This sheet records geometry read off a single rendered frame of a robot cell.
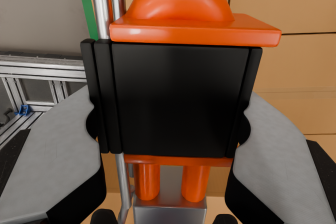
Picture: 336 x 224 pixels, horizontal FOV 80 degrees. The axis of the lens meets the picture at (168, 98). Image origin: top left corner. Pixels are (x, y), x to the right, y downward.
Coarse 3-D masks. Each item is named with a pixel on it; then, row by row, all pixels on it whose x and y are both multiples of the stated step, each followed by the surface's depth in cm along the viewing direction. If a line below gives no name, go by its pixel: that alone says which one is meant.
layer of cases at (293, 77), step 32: (128, 0) 58; (256, 0) 57; (288, 0) 57; (320, 0) 57; (288, 32) 62; (320, 32) 63; (288, 64) 67; (320, 64) 66; (288, 96) 73; (320, 96) 72; (320, 128) 80
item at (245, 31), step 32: (128, 32) 9; (160, 32) 9; (192, 32) 9; (224, 32) 8; (256, 32) 8; (128, 64) 9; (160, 64) 9; (192, 64) 9; (224, 64) 9; (256, 64) 9; (128, 96) 10; (160, 96) 10; (192, 96) 10; (224, 96) 10; (128, 128) 11; (160, 128) 11; (192, 128) 11; (224, 128) 11; (128, 160) 12; (160, 160) 12; (192, 160) 12; (224, 160) 12
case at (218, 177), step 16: (112, 160) 46; (112, 176) 42; (208, 176) 43; (224, 176) 43; (112, 192) 39; (208, 192) 39; (224, 192) 40; (96, 208) 41; (112, 208) 41; (208, 208) 41; (224, 208) 40
